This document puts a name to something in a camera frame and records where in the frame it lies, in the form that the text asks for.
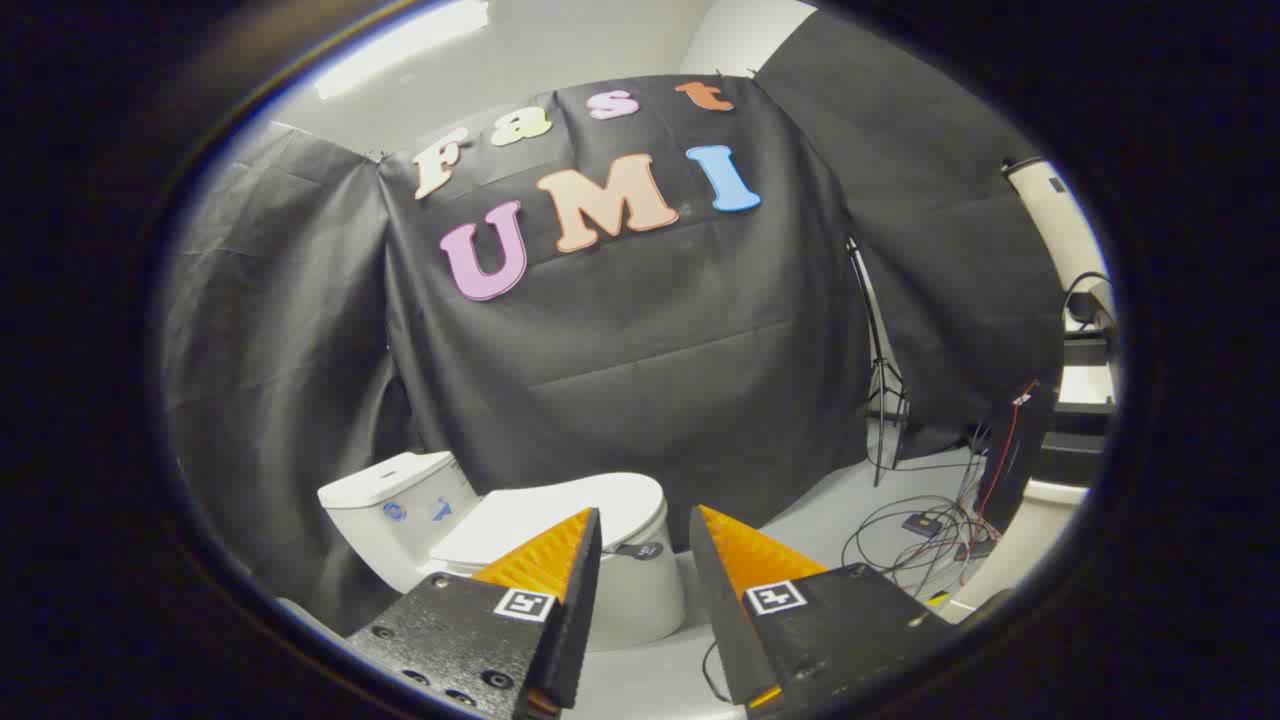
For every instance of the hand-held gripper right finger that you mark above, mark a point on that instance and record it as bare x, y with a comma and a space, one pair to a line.
722, 610

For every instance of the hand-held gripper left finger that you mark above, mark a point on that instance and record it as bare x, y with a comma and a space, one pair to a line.
574, 610

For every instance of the white toilet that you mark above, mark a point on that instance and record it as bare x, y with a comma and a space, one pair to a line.
390, 492

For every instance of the small black adapter box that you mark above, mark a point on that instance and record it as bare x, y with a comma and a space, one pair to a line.
921, 522

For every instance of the black tripod light stand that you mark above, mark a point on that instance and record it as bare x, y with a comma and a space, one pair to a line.
885, 385

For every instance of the white rounded furniture piece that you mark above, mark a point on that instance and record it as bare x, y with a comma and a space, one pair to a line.
1020, 540

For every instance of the black cabinet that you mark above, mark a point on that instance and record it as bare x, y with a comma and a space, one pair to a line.
1022, 460

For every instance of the black and white shelf unit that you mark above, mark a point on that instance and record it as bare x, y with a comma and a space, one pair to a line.
1085, 400

